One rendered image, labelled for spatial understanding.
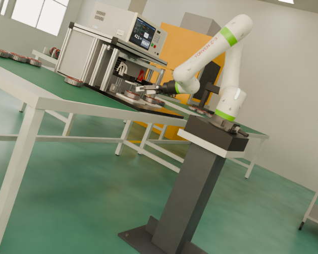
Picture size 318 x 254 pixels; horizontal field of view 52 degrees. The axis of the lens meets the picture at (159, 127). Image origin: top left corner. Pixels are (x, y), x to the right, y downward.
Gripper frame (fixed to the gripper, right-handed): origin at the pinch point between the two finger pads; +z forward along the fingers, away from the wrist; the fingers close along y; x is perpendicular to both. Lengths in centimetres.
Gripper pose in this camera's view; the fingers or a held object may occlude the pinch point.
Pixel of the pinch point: (143, 90)
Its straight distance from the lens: 220.2
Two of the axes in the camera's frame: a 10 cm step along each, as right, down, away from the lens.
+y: 4.9, 0.5, 8.7
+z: -8.7, 0.4, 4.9
